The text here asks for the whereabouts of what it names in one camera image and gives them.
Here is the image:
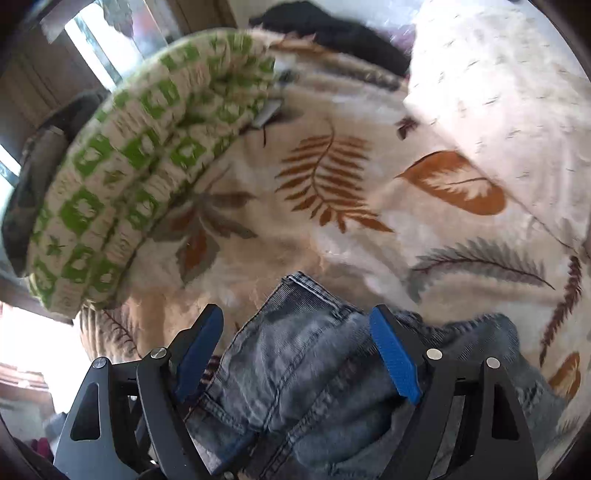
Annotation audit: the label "green white patterned blanket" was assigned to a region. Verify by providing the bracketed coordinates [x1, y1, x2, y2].
[27, 29, 274, 317]

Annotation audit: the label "cream crumpled sheet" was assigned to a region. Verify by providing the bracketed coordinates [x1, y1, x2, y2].
[405, 1, 590, 247]

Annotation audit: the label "black cloth bundle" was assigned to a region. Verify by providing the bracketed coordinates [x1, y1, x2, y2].
[249, 1, 410, 77]

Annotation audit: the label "wooden window frame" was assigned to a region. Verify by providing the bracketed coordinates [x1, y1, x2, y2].
[1, 1, 103, 157]

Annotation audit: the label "grey denim pants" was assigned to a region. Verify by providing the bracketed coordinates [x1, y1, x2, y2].
[185, 272, 566, 479]

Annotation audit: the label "cream leaf pattern blanket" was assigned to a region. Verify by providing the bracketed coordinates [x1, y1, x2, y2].
[79, 53, 590, 479]

